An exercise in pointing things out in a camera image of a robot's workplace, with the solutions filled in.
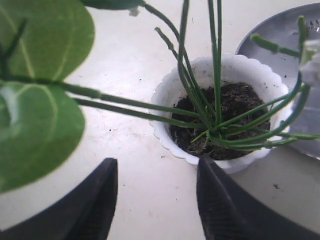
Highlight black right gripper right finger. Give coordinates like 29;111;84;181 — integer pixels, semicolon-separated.
196;156;320;240

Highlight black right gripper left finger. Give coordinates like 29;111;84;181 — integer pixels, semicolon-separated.
0;158;118;240

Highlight artificial red anthurium plant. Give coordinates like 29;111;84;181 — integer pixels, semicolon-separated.
0;0;320;193

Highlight white scalloped plastic pot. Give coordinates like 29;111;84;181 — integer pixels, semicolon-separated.
149;53;289;174

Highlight dark potting soil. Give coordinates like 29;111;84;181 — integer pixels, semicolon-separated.
169;82;270;161

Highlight round steel plate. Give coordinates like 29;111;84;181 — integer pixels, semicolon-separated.
234;2;320;161

